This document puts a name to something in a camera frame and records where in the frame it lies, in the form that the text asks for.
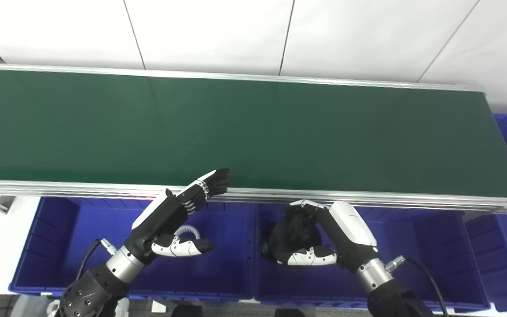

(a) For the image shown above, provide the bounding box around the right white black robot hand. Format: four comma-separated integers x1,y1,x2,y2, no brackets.
276,199,380,272

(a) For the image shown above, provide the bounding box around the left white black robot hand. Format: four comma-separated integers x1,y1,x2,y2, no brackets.
124,168,231,265

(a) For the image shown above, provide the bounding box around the green conveyor belt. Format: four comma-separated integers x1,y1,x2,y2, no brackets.
0,68,507,199
0,63,507,217

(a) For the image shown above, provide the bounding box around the white ring part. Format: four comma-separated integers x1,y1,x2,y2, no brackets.
177,225,201,241

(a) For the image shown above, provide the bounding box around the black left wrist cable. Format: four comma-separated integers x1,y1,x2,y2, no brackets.
75,238,118,283

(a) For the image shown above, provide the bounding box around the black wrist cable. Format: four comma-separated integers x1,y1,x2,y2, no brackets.
385,255,450,317
75,238,118,283

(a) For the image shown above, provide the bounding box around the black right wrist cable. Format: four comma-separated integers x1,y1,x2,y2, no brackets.
385,255,450,317

